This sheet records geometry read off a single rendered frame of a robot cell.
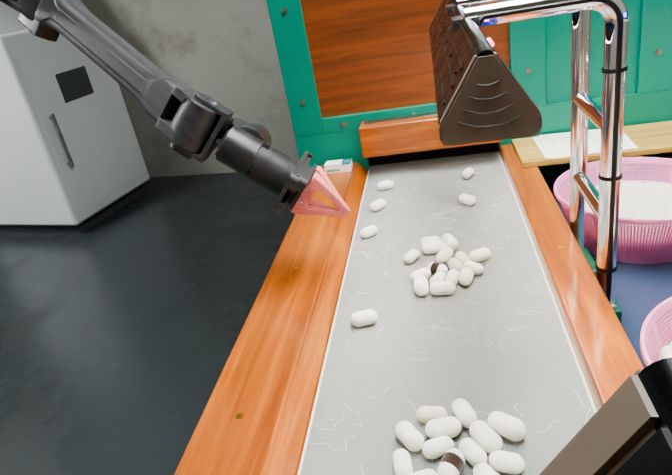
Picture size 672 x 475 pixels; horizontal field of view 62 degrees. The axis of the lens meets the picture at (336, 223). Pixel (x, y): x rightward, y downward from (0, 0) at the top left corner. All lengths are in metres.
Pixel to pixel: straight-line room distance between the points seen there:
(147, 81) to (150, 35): 3.11
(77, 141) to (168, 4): 1.02
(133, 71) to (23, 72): 2.56
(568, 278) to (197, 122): 0.54
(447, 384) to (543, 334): 0.14
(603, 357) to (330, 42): 0.86
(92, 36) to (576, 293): 0.77
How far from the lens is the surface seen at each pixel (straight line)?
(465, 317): 0.77
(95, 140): 3.67
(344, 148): 1.30
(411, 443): 0.59
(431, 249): 0.90
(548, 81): 1.29
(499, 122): 0.47
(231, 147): 0.78
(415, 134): 1.22
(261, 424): 0.63
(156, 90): 0.84
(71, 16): 0.99
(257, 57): 3.61
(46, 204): 3.64
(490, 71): 0.46
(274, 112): 3.66
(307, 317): 0.77
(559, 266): 0.82
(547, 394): 0.66
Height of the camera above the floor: 1.19
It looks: 25 degrees down
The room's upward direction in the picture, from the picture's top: 11 degrees counter-clockwise
